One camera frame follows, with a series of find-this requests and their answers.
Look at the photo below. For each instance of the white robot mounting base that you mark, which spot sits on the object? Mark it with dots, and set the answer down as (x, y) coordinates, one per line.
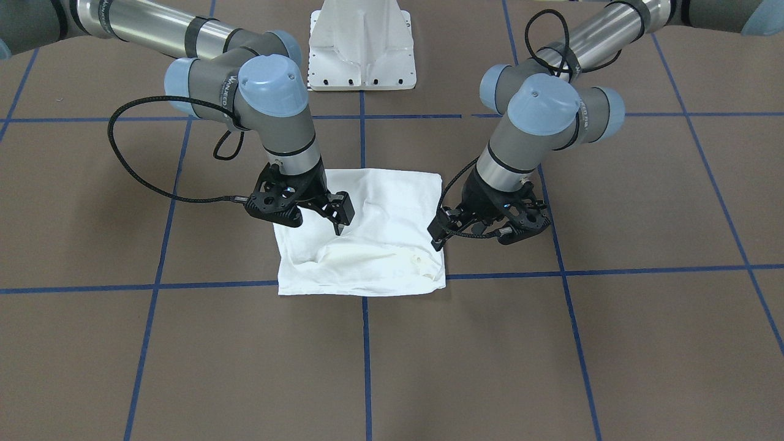
(361, 46)

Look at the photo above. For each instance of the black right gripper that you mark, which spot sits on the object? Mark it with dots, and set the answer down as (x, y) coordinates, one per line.
(313, 190)

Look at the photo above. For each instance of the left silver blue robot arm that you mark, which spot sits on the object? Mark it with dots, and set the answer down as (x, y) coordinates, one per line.
(541, 111)

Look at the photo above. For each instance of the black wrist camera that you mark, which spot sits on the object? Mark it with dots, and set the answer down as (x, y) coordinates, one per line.
(524, 212)
(274, 197)

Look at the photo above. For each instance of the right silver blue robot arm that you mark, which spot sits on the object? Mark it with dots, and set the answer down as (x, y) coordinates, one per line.
(250, 82)

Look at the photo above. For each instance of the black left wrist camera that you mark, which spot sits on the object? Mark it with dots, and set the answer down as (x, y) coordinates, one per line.
(524, 212)

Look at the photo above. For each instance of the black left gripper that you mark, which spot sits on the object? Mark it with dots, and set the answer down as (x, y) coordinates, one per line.
(474, 195)

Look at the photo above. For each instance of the white long-sleeve printed shirt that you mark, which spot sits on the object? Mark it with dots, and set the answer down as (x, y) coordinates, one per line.
(385, 251)

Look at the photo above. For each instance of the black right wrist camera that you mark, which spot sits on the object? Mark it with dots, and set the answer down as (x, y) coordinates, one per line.
(274, 197)

